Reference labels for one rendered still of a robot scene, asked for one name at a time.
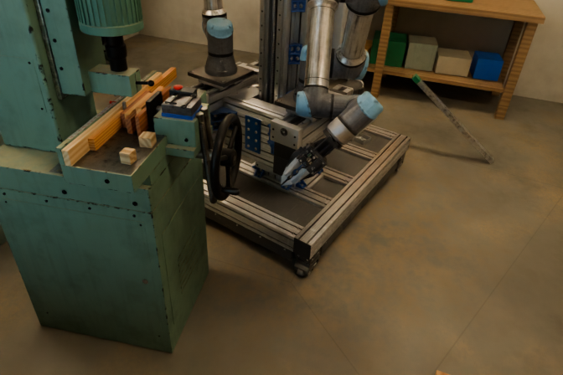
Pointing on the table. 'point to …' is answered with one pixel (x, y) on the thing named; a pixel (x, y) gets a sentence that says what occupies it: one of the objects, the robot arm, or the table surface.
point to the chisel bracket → (115, 80)
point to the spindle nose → (116, 53)
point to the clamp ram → (153, 106)
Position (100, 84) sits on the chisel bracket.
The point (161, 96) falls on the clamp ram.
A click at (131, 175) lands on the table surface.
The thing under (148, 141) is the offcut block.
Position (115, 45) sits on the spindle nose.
